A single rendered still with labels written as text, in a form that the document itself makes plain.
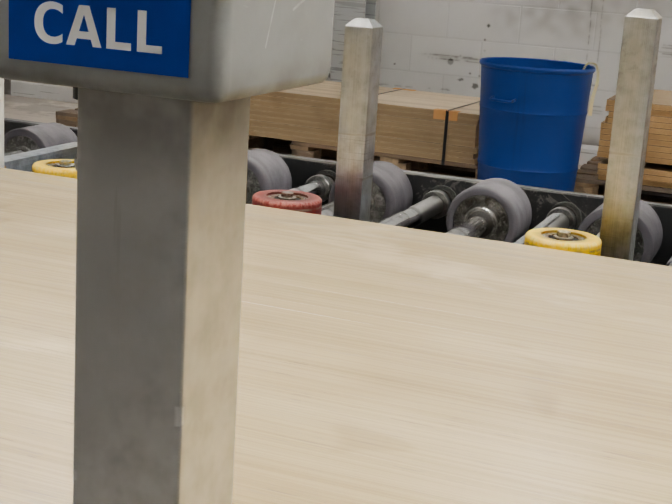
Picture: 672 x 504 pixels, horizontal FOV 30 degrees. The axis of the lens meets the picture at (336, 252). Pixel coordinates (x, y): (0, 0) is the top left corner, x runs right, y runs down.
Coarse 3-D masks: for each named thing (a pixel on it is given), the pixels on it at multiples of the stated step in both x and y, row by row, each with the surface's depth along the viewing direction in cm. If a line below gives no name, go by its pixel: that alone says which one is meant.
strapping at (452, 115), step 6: (396, 90) 712; (414, 90) 719; (474, 102) 678; (456, 108) 647; (438, 114) 639; (444, 114) 638; (450, 114) 637; (456, 114) 635; (450, 120) 637; (456, 120) 636; (444, 132) 640; (444, 138) 640; (444, 144) 641; (444, 150) 642; (444, 156) 642; (444, 162) 643
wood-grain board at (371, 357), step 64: (0, 192) 139; (64, 192) 141; (0, 256) 112; (64, 256) 114; (256, 256) 118; (320, 256) 119; (384, 256) 121; (448, 256) 123; (512, 256) 124; (576, 256) 126; (0, 320) 94; (64, 320) 95; (256, 320) 98; (320, 320) 99; (384, 320) 100; (448, 320) 101; (512, 320) 102; (576, 320) 104; (640, 320) 105; (0, 384) 81; (64, 384) 82; (256, 384) 84; (320, 384) 85; (384, 384) 86; (448, 384) 86; (512, 384) 87; (576, 384) 88; (640, 384) 89; (0, 448) 71; (64, 448) 72; (256, 448) 73; (320, 448) 74; (384, 448) 75; (448, 448) 75; (512, 448) 76; (576, 448) 76; (640, 448) 77
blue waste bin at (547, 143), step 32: (512, 64) 620; (544, 64) 621; (576, 64) 611; (480, 96) 600; (512, 96) 578; (544, 96) 574; (576, 96) 579; (480, 128) 600; (512, 128) 582; (544, 128) 578; (576, 128) 586; (480, 160) 602; (512, 160) 585; (544, 160) 583; (576, 160) 595
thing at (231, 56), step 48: (0, 0) 32; (192, 0) 30; (240, 0) 30; (288, 0) 33; (0, 48) 32; (192, 48) 30; (240, 48) 30; (288, 48) 33; (192, 96) 30; (240, 96) 31
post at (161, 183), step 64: (128, 128) 33; (192, 128) 32; (128, 192) 34; (192, 192) 33; (128, 256) 34; (192, 256) 34; (128, 320) 34; (192, 320) 34; (128, 384) 35; (192, 384) 35; (128, 448) 35; (192, 448) 35
